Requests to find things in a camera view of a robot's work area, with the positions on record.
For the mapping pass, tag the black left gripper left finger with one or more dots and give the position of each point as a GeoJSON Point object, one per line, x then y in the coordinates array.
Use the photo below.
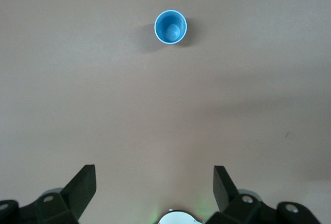
{"type": "Point", "coordinates": [75, 193]}

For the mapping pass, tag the brown table cover mat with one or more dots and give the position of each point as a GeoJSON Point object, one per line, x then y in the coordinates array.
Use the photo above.
{"type": "Point", "coordinates": [165, 105]}

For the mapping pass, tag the blue plastic cup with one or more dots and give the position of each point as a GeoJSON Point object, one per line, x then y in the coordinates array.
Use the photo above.
{"type": "Point", "coordinates": [165, 33]}

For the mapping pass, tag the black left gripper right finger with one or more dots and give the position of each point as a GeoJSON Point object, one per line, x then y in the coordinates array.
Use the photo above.
{"type": "Point", "coordinates": [225, 195]}

